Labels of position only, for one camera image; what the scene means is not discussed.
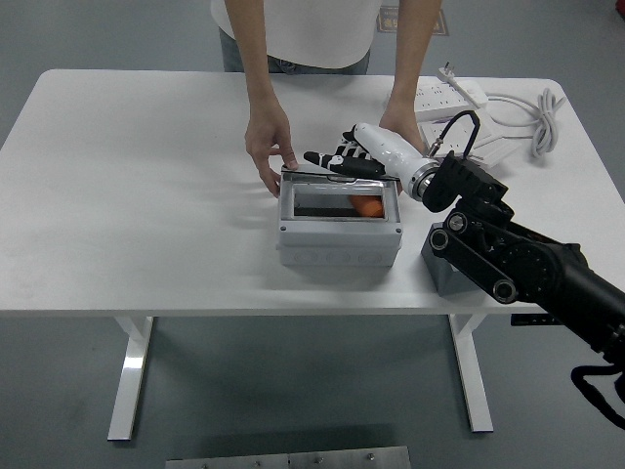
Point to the small red object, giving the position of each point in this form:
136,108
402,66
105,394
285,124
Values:
620,17

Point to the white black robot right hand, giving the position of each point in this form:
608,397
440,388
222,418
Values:
390,149

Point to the person's left forearm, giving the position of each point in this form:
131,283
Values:
412,54

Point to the white table leg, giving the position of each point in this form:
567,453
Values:
471,381
129,376

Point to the orange cylindrical battery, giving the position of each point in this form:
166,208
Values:
366,206

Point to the person's left hand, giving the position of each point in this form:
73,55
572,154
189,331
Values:
403,124

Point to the person's right hand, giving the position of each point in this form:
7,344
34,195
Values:
263,139

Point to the black table control panel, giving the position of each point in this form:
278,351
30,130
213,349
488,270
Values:
525,320

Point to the grey cube holder block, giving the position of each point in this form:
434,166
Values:
439,278

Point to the grey plastic enclosure box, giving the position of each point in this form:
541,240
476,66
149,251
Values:
337,242

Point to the white power strip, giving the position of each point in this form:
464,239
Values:
439,95

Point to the person's right forearm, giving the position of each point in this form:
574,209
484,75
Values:
259,63

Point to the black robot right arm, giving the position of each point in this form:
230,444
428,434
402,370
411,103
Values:
537,273

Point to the white wall switch panel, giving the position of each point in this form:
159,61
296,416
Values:
486,128

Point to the person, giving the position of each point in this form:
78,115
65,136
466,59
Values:
312,29

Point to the brown floor sign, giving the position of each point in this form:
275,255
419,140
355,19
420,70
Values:
388,22

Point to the white flat cover panel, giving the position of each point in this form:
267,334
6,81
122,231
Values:
495,151

